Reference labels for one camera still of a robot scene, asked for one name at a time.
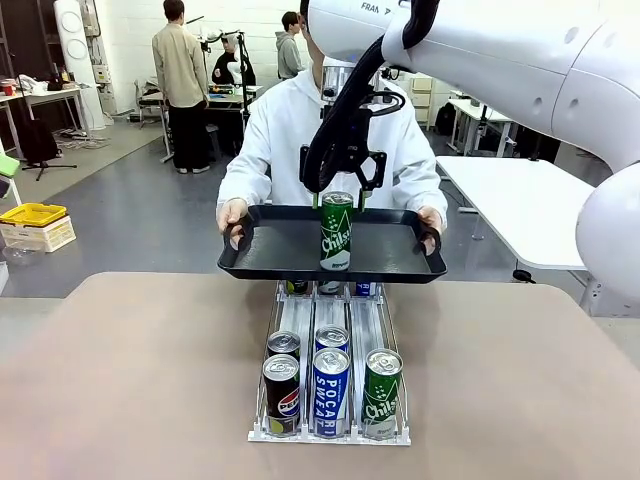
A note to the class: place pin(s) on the green Chilsung can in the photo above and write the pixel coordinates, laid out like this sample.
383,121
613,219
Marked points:
381,395
336,235

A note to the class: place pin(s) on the clear plastic bowl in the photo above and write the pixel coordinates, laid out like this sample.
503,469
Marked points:
19,255

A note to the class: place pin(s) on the white drawer cabinet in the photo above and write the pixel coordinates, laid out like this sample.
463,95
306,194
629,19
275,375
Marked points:
421,100

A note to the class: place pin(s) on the white desk with clutter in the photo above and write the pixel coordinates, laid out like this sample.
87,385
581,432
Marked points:
45,95

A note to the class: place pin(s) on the black light stand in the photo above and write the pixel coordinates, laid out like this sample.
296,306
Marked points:
244,75

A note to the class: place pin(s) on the person in grey hoodie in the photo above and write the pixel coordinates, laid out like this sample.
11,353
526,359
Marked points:
288,55

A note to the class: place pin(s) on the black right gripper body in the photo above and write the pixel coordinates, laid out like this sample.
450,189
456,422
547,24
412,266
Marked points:
359,135

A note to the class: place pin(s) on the person's right forearm white sleeve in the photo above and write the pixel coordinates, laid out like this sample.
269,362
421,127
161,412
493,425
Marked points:
245,182

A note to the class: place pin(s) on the white labelled beverage can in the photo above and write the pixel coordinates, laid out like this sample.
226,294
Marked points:
330,287

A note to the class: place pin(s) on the seated person in black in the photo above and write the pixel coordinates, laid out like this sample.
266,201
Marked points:
225,67

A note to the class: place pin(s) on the white tower air conditioner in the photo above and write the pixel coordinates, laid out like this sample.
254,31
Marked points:
75,50

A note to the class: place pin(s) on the large white table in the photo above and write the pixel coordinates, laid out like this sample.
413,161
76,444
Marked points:
510,200

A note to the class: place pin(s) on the person's right hand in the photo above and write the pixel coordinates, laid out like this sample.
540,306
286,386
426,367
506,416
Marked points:
231,212

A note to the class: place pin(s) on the person's left forearm white sleeve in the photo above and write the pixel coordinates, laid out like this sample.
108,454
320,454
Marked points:
422,185

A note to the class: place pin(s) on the person's left hand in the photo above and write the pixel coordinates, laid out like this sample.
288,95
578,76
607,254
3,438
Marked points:
434,220

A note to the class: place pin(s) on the clear can dispenser rack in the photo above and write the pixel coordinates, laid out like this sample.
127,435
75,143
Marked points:
367,325

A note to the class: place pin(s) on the black serving tray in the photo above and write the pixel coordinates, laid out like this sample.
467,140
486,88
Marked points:
290,250

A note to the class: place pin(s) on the man in beige shirt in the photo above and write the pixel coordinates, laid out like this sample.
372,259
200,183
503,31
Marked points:
180,75

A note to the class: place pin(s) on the small white desk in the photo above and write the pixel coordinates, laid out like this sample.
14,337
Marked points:
480,112

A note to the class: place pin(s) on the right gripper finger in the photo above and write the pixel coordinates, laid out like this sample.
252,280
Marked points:
303,165
381,170

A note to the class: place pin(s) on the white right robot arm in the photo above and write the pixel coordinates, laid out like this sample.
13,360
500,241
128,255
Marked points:
500,50

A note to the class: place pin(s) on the black backpack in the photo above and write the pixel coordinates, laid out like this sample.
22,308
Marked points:
37,142

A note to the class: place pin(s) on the blue Pocari Sweat can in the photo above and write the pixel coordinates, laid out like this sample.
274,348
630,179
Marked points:
363,288
331,395
332,337

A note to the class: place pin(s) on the person in white hoodie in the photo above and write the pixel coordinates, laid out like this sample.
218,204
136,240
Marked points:
285,130

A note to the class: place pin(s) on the white plastic crate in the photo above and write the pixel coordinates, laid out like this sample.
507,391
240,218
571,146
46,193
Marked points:
45,240

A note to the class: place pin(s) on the green chair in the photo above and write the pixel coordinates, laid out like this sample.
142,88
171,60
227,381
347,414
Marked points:
9,167

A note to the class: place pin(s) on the yellow plastic crate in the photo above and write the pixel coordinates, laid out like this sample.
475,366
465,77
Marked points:
32,215

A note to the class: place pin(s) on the black tripod stand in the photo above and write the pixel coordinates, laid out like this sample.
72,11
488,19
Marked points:
47,167

